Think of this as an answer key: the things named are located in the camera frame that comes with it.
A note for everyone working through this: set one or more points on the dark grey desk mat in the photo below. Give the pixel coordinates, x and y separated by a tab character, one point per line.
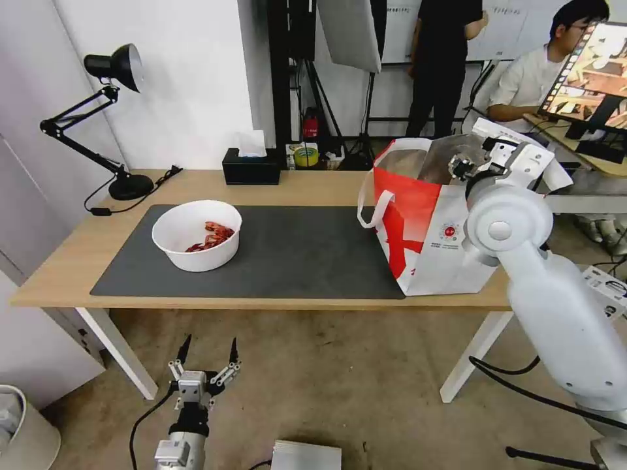
294	254

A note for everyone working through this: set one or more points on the white round bin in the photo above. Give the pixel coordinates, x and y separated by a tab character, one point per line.
27	435

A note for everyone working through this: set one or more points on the black desk lamp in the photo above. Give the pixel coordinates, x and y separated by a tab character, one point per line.
125	61

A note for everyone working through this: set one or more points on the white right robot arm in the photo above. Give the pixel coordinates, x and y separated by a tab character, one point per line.
539	303

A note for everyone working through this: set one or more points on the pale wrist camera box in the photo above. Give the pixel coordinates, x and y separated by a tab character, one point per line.
191	388

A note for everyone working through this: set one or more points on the pale wooden desk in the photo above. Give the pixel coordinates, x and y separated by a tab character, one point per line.
563	137

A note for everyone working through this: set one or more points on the computer monitor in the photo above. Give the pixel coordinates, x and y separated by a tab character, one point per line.
592	68

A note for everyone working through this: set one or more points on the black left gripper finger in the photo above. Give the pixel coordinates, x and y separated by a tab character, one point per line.
231	357
181	356

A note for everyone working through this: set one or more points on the black tripod stand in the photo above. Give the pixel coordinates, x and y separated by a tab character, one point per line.
362	142

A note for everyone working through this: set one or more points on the red white takeout bag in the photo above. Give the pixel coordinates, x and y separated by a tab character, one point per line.
416	220

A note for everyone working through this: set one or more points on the white printed carton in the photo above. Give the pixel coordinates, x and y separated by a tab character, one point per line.
605	291

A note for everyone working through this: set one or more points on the seated person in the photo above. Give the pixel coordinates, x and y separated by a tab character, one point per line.
524	78

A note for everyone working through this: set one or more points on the black metal frame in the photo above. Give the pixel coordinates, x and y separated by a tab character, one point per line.
281	73

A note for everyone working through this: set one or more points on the white wall board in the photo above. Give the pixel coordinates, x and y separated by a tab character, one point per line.
514	29

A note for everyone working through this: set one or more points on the yellow green tape roll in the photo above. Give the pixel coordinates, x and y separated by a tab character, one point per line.
306	157

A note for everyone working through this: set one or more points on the red fire extinguisher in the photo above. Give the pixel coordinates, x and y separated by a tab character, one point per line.
310	125

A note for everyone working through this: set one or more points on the silver metal box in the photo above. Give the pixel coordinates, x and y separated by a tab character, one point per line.
306	455

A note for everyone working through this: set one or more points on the black monitor stand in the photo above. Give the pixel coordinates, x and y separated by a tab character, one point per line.
600	142

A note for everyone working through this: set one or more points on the black tissue box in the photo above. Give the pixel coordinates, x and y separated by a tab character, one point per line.
250	171

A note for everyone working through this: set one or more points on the red crayfish shells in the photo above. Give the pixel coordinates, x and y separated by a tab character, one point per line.
215	232

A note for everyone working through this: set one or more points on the white tissue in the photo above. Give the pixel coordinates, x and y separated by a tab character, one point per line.
251	144

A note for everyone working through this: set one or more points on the white paper bowl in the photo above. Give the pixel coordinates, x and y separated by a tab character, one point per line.
196	259

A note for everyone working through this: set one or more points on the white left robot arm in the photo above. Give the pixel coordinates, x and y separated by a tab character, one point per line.
181	453

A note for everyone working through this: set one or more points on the standing person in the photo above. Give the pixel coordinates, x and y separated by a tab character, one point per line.
436	63

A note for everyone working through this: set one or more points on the wooden table white legs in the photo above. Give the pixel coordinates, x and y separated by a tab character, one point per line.
73	245

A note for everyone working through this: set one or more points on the white cabinet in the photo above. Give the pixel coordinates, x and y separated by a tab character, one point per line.
29	220

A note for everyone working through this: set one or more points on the white softbox light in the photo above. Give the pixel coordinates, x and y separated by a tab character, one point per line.
350	34

